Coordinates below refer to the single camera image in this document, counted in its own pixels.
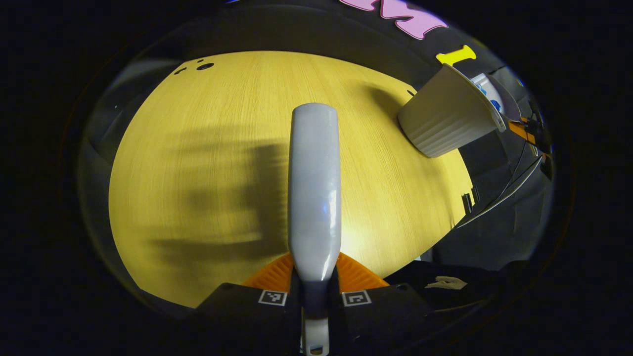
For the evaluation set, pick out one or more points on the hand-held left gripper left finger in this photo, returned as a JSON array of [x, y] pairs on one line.
[[247, 306]]

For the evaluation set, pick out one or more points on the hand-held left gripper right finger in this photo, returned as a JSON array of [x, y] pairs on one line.
[[385, 309]]

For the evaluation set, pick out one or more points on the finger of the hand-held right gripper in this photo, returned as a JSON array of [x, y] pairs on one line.
[[523, 132]]

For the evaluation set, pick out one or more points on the white garbage bin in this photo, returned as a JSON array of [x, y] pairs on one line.
[[445, 118]]

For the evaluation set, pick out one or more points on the wooden desktop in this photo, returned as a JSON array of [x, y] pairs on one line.
[[222, 99]]

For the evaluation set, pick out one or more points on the white paper scrap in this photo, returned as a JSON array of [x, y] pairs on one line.
[[447, 283]]

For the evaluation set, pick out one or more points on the black desk clamp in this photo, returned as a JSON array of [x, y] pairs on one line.
[[469, 201]]

